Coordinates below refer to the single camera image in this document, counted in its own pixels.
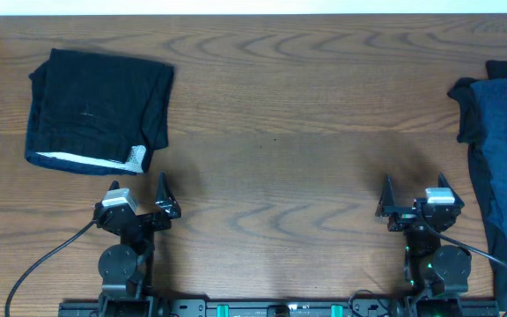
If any right black cable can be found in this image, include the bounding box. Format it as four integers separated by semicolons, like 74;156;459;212
420;210;507;317

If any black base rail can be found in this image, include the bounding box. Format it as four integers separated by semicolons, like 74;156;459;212
57;298;500;317

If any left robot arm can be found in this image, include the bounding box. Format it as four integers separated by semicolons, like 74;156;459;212
92;173;181;317

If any black garment pile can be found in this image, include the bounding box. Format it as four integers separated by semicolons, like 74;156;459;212
447;60;507;311

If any black cable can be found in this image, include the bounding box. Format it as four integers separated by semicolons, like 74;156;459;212
420;210;507;317
4;219;98;317

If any left black cable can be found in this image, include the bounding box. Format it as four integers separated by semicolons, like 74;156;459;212
4;219;98;317

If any folded black garment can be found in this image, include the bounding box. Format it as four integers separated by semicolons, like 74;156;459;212
24;48;175;175

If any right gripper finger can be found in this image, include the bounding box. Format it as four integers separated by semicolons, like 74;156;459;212
437;173;465;208
375;175;395;217

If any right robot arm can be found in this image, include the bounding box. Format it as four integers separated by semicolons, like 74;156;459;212
375;175;472;316

